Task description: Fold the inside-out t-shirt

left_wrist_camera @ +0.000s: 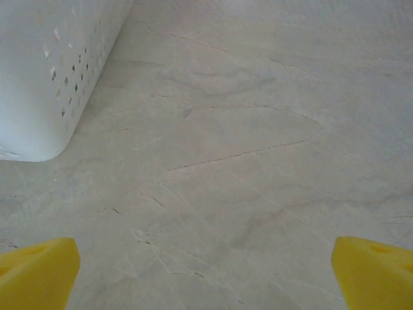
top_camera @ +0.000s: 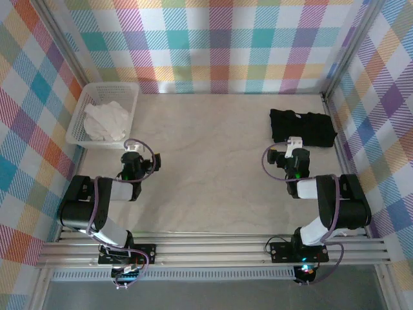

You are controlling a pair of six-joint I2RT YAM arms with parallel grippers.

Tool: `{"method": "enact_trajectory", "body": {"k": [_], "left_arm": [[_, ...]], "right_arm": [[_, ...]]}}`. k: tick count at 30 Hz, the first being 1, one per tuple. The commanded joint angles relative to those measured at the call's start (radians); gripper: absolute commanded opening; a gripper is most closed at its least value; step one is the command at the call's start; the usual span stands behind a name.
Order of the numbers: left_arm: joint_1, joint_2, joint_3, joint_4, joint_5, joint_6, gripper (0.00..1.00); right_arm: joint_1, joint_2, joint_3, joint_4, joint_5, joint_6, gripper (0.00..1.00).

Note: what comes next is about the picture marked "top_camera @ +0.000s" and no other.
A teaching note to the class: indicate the white t-shirt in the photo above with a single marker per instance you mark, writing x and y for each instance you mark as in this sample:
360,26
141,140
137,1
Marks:
103,119

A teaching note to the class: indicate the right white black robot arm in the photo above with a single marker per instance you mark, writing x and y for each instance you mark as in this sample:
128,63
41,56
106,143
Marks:
351,206

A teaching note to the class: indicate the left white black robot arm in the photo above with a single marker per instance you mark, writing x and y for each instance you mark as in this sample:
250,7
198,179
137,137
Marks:
77,210

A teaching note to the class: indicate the folded black t-shirt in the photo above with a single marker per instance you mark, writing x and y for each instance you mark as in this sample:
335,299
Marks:
306,127

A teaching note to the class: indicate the white plastic mesh basket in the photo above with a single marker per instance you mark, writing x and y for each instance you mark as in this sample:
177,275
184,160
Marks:
109,92

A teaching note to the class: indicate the small electronics board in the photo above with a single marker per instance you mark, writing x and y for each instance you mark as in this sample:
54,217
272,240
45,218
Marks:
306,272
127,276

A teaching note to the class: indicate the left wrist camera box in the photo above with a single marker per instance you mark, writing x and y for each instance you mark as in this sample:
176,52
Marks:
134,148

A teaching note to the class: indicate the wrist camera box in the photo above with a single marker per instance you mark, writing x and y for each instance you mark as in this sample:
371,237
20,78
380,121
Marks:
134,148
295,142

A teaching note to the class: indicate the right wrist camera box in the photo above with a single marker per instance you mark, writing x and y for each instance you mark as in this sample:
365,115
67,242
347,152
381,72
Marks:
295,142

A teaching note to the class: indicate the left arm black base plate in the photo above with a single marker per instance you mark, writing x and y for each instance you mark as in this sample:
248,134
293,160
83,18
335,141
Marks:
146,249

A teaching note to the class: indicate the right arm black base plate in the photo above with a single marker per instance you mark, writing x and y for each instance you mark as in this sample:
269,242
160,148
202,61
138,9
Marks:
280,253

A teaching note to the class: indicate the aluminium mounting rail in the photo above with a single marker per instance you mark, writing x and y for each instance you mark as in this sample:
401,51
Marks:
209,253

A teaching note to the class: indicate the aluminium frame post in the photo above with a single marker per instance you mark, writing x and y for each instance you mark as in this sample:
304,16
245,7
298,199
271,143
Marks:
387,287
63,42
352,48
37,290

